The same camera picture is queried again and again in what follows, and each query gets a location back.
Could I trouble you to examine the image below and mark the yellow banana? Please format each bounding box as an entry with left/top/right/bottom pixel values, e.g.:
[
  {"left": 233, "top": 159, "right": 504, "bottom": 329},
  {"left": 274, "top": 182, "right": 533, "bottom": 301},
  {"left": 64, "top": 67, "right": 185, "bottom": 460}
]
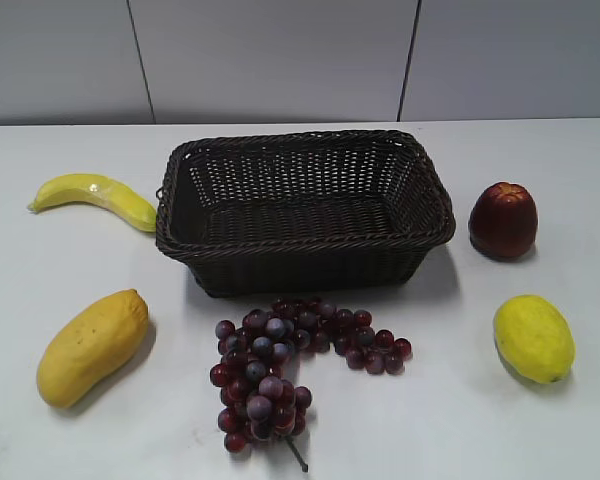
[{"left": 28, "top": 173, "right": 157, "bottom": 233}]

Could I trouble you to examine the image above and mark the yellow lemon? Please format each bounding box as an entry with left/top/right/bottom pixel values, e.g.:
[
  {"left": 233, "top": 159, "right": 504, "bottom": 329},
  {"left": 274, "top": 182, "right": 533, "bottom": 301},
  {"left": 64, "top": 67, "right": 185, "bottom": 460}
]
[{"left": 493, "top": 294, "right": 576, "bottom": 384}]

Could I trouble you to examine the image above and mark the red apple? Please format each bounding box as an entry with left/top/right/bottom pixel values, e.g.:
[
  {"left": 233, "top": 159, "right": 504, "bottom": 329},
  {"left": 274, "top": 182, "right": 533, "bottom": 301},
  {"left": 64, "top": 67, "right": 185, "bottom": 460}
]
[{"left": 468, "top": 182, "right": 538, "bottom": 260}]

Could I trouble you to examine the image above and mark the purple grape bunch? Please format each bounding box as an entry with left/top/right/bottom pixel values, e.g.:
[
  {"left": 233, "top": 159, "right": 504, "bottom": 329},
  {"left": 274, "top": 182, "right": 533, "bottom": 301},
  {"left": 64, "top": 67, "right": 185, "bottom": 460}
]
[{"left": 209, "top": 297, "right": 412, "bottom": 472}]

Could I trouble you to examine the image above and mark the yellow mango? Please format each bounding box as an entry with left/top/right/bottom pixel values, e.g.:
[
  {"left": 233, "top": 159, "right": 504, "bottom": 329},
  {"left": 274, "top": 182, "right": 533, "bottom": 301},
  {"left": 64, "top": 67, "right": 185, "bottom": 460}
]
[{"left": 36, "top": 289, "right": 149, "bottom": 409}]

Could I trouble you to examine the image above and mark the dark woven wicker basket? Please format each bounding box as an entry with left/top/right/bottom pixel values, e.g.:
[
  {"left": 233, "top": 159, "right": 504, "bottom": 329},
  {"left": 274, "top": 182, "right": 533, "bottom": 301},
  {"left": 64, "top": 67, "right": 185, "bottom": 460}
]
[{"left": 156, "top": 130, "right": 456, "bottom": 298}]

